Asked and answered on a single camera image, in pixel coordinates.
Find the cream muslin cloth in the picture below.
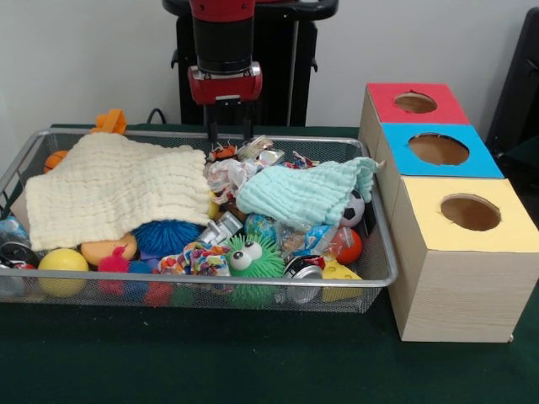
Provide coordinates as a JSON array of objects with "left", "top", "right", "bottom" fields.
[{"left": 24, "top": 133, "right": 211, "bottom": 253}]

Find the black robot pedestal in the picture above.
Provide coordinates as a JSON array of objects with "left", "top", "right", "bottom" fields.
[{"left": 162, "top": 0, "right": 340, "bottom": 127}]

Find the orange plastic toy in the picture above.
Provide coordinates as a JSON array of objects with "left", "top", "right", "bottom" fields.
[{"left": 90, "top": 108, "right": 129, "bottom": 136}]

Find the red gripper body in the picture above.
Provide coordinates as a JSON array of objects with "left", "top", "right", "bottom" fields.
[{"left": 187, "top": 61, "right": 264, "bottom": 106}]

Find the multicolour rope toy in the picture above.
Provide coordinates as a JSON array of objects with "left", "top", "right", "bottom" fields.
[{"left": 157, "top": 242, "right": 232, "bottom": 278}]

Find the wooden box with three holes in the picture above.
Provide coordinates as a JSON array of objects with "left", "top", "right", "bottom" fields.
[{"left": 358, "top": 82, "right": 539, "bottom": 344}]

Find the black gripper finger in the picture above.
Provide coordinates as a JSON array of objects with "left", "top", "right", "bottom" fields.
[
  {"left": 205, "top": 103, "right": 219, "bottom": 141},
  {"left": 242, "top": 103, "right": 254, "bottom": 140}
]

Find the yellow cheese wedge toy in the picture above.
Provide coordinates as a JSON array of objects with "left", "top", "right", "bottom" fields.
[{"left": 322, "top": 258, "right": 364, "bottom": 302}]

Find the small orange basketball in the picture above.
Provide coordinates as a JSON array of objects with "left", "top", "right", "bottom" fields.
[{"left": 43, "top": 150, "right": 69, "bottom": 174}]

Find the small orange tiger toy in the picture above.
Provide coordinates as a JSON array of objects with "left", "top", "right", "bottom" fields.
[{"left": 205, "top": 141, "right": 237, "bottom": 163}]

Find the dark green side tablecloth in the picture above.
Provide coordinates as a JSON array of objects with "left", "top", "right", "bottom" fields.
[{"left": 499, "top": 134, "right": 539, "bottom": 199}]

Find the blue spiky ball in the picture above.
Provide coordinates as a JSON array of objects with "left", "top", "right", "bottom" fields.
[{"left": 133, "top": 219, "right": 205, "bottom": 256}]

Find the light blue muslin cloth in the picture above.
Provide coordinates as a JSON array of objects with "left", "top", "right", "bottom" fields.
[{"left": 235, "top": 156, "right": 387, "bottom": 226}]

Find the shallow wire mesh bin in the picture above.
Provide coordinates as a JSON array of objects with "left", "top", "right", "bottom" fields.
[{"left": 0, "top": 128, "right": 399, "bottom": 315}]

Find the green spiky toy with eyes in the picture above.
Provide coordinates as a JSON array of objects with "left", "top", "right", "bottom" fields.
[{"left": 225, "top": 235, "right": 286, "bottom": 279}]

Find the silver toy car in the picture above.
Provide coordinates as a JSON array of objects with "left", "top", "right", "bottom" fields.
[{"left": 195, "top": 211, "right": 245, "bottom": 246}]

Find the black stand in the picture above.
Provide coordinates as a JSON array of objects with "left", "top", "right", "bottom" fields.
[{"left": 483, "top": 7, "right": 539, "bottom": 146}]

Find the yellow ball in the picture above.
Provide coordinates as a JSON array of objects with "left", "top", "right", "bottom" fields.
[{"left": 37, "top": 247, "right": 90, "bottom": 298}]

